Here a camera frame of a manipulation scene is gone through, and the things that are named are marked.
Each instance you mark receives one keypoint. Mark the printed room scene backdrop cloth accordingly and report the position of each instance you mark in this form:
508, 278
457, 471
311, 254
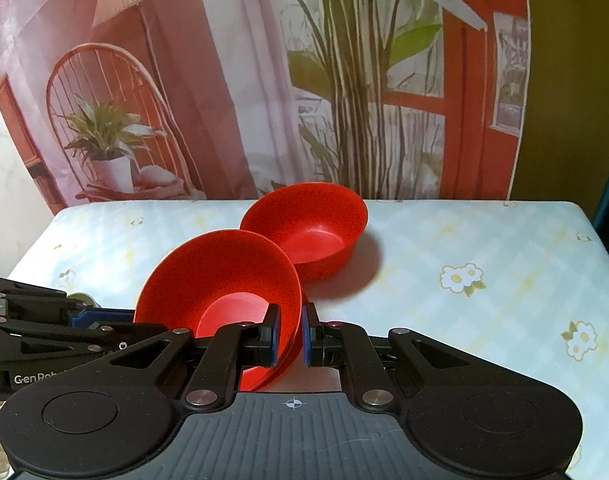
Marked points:
234, 85

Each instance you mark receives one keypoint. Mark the red bowl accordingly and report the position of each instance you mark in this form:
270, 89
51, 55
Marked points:
209, 270
314, 220

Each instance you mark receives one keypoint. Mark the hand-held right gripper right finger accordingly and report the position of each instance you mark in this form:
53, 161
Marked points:
308, 332

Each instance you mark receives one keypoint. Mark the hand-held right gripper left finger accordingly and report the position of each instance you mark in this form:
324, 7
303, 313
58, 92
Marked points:
274, 335

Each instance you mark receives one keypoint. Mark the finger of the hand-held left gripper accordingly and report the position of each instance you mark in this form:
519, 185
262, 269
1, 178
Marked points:
29, 295
104, 317

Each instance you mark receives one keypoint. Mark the floral checked tablecloth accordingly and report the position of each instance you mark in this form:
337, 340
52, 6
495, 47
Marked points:
459, 240

